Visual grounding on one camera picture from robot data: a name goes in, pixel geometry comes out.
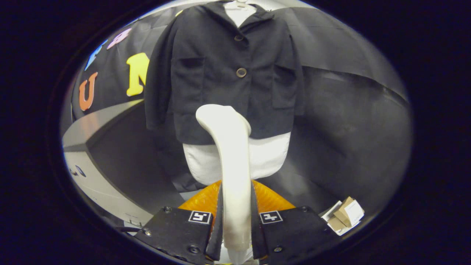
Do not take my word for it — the black backdrop cloth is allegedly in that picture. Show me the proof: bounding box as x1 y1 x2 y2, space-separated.
70 6 412 221

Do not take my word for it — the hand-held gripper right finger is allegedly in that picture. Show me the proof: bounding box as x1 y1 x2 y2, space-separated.
251 180 341 265

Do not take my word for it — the grey cabinet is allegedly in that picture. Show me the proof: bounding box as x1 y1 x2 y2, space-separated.
62 99 155 230

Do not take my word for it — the black blazer jacket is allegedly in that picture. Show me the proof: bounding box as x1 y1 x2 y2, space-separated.
144 0 305 145

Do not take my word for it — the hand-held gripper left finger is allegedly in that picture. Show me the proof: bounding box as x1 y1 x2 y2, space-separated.
134 180 224 265

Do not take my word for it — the flattened cardboard box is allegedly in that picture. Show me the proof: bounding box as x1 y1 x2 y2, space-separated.
321 196 365 236

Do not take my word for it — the white garment steamer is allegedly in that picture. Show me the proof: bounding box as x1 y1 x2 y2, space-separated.
196 104 254 252

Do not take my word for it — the white mannequin torso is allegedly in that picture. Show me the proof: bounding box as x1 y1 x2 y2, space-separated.
183 2 291 185

